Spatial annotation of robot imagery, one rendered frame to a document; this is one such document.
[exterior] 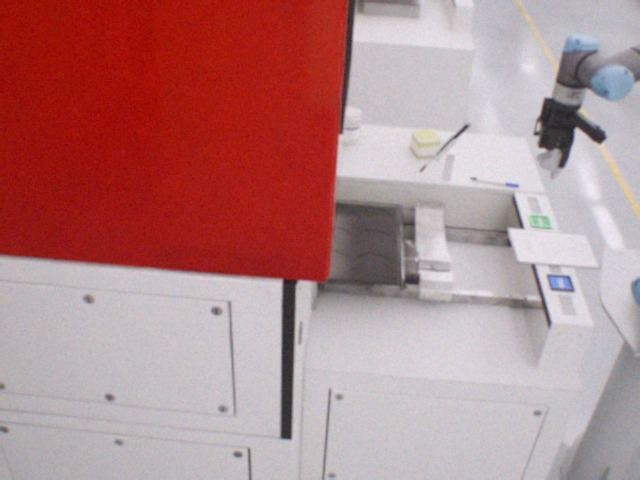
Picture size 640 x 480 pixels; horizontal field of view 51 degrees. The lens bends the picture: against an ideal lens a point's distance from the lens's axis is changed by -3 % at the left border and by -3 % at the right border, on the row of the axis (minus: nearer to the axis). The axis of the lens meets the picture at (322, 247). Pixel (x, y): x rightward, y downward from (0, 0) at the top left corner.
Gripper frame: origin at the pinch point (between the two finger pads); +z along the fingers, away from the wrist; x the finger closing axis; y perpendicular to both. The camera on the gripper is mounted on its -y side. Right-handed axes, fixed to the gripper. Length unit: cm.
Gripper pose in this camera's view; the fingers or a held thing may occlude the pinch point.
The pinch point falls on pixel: (555, 174)
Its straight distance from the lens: 179.9
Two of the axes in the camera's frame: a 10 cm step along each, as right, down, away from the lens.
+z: -0.5, 8.1, 5.9
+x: -0.8, 5.8, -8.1
